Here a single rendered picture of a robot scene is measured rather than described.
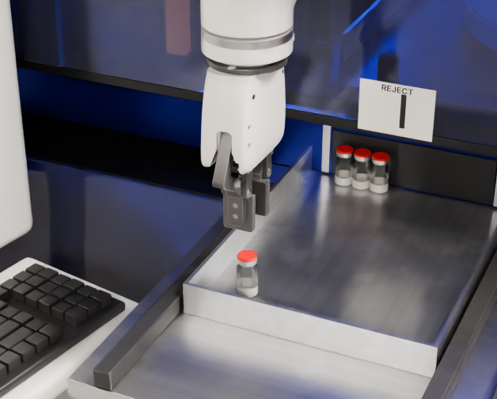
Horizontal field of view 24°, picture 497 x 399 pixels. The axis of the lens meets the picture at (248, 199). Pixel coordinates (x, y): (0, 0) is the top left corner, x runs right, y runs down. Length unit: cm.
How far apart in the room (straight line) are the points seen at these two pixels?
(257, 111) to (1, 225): 48
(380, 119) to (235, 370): 35
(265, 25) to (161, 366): 33
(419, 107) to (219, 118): 29
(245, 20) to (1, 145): 47
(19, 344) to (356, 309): 35
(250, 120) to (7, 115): 42
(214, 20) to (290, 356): 32
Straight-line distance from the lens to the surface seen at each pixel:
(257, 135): 106
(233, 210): 111
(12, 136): 140
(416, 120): 126
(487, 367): 111
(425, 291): 121
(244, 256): 116
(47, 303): 129
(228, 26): 102
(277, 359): 110
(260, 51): 103
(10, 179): 141
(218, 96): 104
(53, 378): 122
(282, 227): 130
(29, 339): 123
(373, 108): 127
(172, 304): 114
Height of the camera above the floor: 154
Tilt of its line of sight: 29 degrees down
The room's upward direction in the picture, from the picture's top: straight up
